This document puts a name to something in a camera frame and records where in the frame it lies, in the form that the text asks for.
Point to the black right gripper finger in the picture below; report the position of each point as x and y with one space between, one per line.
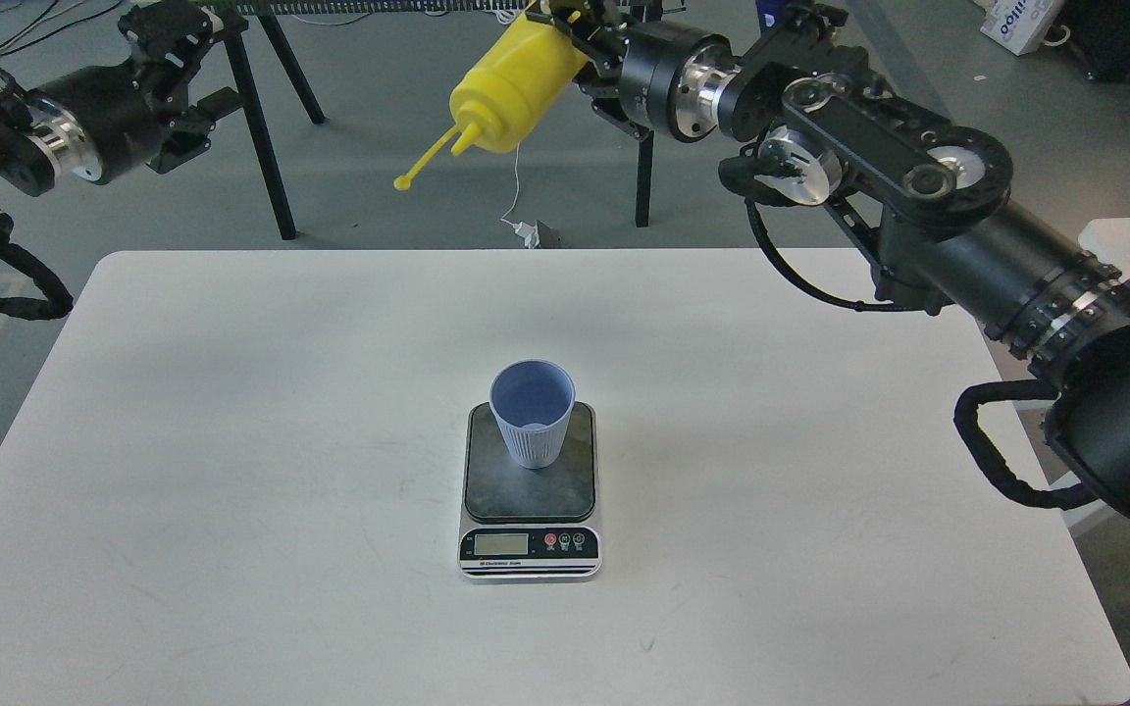
604 97
598 29

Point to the yellow squeeze bottle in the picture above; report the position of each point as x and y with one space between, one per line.
498 103

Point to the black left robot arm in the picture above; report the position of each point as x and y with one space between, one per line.
28 289

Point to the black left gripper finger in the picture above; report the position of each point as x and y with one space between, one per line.
187 135
168 41

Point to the blue plastic cup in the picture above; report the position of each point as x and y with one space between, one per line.
532 402

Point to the white cardboard box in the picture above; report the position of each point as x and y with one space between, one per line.
1020 27

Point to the digital kitchen scale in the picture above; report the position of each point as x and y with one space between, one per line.
519 524

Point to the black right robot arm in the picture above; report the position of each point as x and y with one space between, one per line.
926 202

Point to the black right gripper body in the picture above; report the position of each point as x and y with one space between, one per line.
672 78

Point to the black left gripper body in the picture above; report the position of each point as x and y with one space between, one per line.
95 123

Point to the white power adapter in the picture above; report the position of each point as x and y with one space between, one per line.
537 235

